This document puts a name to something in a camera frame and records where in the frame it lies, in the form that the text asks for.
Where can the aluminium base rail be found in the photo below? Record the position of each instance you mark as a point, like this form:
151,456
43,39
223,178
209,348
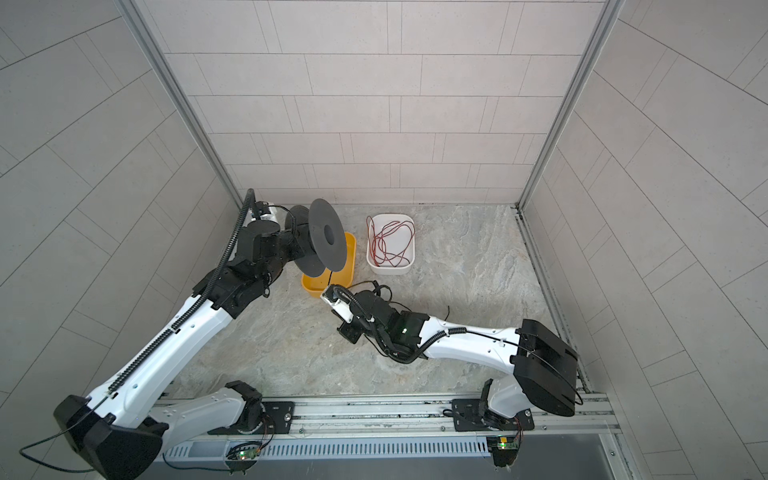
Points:
425,415

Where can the right circuit board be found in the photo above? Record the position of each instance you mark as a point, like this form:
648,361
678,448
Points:
503,450

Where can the yellow plastic tray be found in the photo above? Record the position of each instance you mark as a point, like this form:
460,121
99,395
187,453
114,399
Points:
315,286

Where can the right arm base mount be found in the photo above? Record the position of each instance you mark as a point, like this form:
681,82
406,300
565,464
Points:
472,415

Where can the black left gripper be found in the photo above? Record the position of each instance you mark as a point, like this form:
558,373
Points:
291,240

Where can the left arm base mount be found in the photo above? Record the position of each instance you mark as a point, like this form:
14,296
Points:
271,417

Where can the white plastic tray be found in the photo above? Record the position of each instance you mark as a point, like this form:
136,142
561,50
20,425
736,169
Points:
390,245

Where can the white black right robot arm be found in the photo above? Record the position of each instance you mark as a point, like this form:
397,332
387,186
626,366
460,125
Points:
540,368

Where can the aluminium corner post left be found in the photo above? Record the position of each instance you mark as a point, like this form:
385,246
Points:
140,30

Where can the aluminium corner post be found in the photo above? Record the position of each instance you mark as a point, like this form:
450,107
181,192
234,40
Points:
605,22
140,30

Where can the circuit board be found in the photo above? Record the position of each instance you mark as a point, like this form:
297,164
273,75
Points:
503,450
245,452

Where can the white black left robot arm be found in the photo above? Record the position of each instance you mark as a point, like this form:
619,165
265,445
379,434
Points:
117,429

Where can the aluminium corner post right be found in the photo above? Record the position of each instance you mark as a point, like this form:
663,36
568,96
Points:
605,22

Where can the left circuit board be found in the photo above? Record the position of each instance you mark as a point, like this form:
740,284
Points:
245,452

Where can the grey perforated cable spool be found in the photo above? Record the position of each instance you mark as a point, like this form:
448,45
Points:
319,238

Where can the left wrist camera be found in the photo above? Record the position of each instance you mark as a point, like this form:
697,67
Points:
260,210

